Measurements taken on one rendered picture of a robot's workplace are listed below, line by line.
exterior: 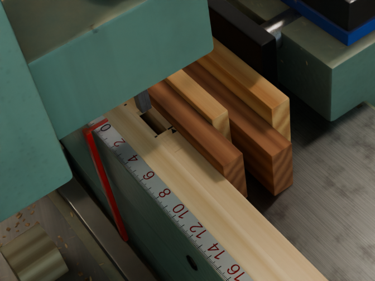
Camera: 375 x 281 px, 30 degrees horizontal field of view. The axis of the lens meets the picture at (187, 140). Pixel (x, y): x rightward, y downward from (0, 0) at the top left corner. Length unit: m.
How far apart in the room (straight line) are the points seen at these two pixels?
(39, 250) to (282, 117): 0.24
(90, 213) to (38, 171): 0.24
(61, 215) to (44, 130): 0.29
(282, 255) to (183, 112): 0.14
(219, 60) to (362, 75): 0.12
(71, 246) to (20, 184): 0.25
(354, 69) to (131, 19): 0.20
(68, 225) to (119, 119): 0.17
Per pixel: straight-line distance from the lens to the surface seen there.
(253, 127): 0.52
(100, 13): 0.44
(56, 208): 0.69
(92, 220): 0.65
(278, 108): 0.51
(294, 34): 0.57
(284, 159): 0.51
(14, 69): 0.37
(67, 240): 0.67
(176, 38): 0.47
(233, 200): 0.49
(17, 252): 0.62
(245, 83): 0.52
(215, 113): 0.52
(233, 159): 0.49
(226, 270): 0.44
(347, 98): 0.58
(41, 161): 0.42
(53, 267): 0.63
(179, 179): 0.49
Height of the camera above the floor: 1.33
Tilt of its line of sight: 48 degrees down
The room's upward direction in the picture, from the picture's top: 11 degrees counter-clockwise
